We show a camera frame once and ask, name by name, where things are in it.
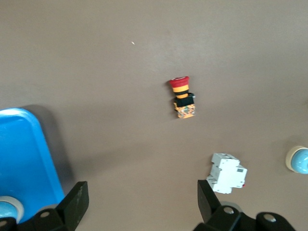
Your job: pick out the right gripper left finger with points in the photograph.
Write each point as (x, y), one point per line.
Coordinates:
(69, 209)

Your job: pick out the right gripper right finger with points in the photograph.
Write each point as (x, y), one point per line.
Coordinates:
(216, 216)

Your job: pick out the blue dome call bell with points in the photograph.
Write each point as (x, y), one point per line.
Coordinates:
(299, 161)
(7, 208)

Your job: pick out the blue plastic tray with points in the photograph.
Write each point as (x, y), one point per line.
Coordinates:
(19, 156)

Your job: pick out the white circuit breaker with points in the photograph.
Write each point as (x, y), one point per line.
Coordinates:
(227, 173)

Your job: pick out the brown table cover mat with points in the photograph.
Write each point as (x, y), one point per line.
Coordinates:
(108, 72)

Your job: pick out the red button orange switch block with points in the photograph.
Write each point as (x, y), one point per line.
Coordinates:
(183, 101)

